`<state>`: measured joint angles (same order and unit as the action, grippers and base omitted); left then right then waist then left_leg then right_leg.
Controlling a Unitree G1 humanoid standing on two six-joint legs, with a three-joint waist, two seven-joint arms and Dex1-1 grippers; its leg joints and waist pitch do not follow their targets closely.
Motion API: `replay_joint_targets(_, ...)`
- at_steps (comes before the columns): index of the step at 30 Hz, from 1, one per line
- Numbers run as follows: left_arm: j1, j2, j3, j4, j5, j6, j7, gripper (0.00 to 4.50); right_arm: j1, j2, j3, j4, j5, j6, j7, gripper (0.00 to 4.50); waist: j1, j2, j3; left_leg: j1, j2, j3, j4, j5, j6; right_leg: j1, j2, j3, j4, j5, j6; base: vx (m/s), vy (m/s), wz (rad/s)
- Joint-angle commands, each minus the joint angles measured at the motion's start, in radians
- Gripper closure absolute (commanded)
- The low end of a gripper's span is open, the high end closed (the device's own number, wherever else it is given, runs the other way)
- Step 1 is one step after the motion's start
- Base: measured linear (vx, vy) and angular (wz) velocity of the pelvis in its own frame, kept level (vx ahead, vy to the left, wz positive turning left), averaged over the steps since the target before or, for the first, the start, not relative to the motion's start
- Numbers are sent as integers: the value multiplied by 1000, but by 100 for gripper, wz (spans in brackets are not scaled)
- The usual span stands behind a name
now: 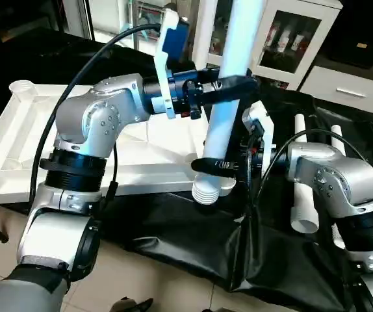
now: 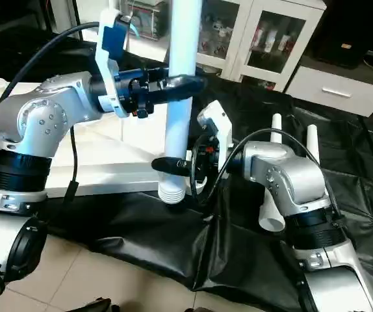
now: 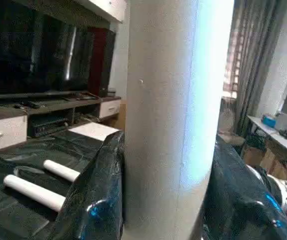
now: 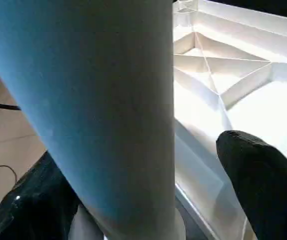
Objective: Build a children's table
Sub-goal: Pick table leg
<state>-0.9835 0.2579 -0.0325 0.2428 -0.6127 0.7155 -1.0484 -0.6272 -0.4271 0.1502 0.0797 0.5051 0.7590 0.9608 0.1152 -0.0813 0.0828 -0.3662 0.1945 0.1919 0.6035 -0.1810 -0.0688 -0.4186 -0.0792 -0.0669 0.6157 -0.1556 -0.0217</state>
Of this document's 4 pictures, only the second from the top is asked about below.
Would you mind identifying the white plastic table leg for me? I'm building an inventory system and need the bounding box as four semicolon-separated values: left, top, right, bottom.
159;0;204;206
306;125;322;166
258;114;286;232

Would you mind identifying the white plastic table top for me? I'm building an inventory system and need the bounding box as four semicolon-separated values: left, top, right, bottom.
0;77;207;199

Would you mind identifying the black work surface mat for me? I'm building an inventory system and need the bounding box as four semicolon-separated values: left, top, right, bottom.
0;26;373;312

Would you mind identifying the colourful background box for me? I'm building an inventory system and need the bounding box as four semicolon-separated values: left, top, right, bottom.
125;0;172;43

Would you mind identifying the white glass door cabinet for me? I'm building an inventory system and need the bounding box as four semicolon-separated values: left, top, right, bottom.
196;0;327;92

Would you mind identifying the white drawer unit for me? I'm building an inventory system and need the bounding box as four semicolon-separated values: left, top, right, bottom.
284;62;373;118

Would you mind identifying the black equipment box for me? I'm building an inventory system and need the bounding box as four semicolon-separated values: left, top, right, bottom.
307;0;373;69

